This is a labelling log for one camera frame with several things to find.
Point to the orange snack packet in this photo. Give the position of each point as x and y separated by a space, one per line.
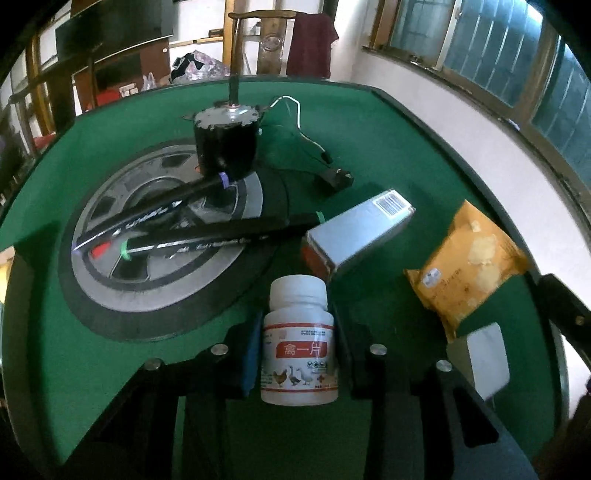
472 262

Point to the black television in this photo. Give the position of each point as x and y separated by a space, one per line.
107 27

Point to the black plug with cable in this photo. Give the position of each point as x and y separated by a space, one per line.
332 180

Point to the dark red cloth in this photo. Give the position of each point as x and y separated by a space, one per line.
311 46

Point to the black electric motor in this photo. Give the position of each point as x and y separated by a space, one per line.
226 135

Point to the black marker green band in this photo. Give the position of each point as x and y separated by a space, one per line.
220 234

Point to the silver carton box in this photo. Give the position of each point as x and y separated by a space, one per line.
336 244

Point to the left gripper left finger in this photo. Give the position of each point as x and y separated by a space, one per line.
232 365

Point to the white medicine bottle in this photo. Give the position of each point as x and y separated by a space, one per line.
298 365

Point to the wooden chair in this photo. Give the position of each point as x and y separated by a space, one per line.
271 40

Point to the grey wheel hub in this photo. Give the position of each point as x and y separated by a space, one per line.
173 270

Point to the black marker purple band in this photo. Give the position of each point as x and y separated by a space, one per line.
159 205

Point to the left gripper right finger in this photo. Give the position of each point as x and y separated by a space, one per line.
360 356

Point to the white square box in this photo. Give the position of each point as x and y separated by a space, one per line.
482 358

